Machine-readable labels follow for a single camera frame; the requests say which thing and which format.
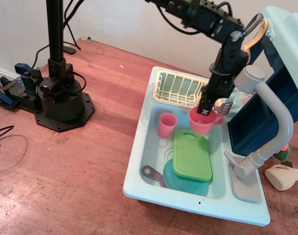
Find black power adapter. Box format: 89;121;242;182
63;46;76;55

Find black cables on wall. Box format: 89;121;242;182
31;0;87;69

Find teal plastic plate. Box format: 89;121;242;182
163;159;208;196

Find light blue toy sink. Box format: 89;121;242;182
123;67;271;226

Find green cutting board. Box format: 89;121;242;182
172;130;212;182

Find light blue plates in rack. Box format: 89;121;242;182
223;88;243;115

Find light blue shelf top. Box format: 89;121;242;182
263;6;298;90

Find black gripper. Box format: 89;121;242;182
197;68;235;116

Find dark blue shelf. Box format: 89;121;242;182
228;37;298;156

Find beige toy jug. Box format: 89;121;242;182
264;164;298;191

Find purple pan handle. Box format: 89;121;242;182
141;165;167;188

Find purple toy spatula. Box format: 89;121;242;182
213;99;233;116

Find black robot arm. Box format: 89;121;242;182
153;0;249;116

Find grey toy faucet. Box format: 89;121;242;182
223;65;294;178

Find pink mug with handle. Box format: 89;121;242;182
188;107;224;135

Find toy knife grey handle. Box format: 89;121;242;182
244;13;264;35

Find yellow dish brush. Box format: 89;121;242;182
242;18;268;53

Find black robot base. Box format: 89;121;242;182
35;77;95;132

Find cream dish rack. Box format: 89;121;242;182
153;70;208;109

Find blue clamp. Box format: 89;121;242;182
0;63;43;113

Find green toy vegetable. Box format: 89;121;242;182
273;144;293;168

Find black cable on table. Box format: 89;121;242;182
0;125;15;140

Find pink plastic tumbler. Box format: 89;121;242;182
157;113;178;138

